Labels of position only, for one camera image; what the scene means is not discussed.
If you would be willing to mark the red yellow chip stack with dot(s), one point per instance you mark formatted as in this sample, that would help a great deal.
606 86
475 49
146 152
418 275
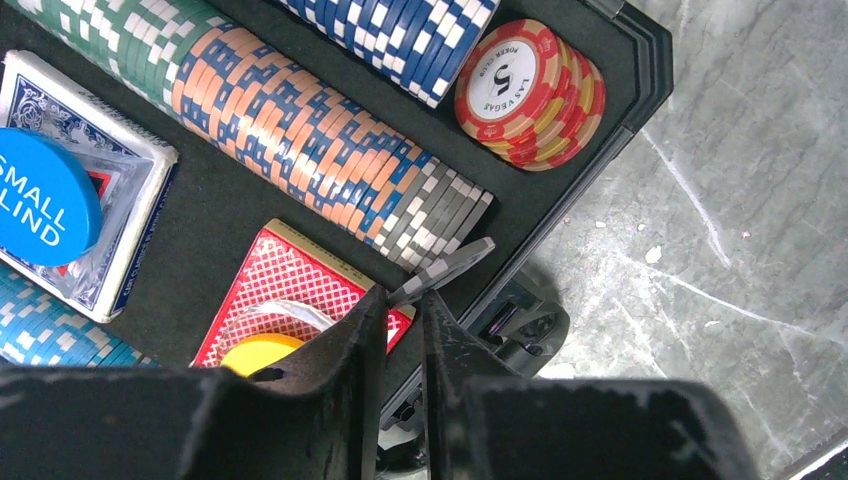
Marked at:
529 97

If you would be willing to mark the grey white poker chip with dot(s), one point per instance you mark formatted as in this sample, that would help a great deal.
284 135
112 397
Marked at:
441 272

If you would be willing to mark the purple blue poker chip row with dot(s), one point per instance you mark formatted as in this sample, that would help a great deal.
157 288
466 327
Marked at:
420 45

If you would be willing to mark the blue small blind button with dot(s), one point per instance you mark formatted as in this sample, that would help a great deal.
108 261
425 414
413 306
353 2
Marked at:
50 213

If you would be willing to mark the black poker set case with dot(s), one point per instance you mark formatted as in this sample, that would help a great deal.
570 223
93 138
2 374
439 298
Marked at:
216 206

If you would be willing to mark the red playing card deck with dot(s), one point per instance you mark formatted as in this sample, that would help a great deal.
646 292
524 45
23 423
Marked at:
287 284

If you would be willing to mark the blue playing card deck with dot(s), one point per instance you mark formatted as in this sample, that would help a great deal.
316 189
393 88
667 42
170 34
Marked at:
36 96

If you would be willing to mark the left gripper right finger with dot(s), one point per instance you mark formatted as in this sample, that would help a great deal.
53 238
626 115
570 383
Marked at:
485 421

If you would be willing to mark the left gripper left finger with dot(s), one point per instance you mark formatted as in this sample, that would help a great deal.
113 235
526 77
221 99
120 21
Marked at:
315 415

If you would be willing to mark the light blue poker chip row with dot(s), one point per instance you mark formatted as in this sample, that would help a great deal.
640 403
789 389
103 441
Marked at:
39 330

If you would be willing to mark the green orange poker chip row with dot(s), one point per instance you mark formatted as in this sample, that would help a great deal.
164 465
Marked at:
240 94

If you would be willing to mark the yellow round button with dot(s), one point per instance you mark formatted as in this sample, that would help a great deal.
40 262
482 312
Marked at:
258 352

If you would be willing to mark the clear red triangle marker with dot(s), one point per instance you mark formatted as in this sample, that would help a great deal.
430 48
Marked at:
99 199

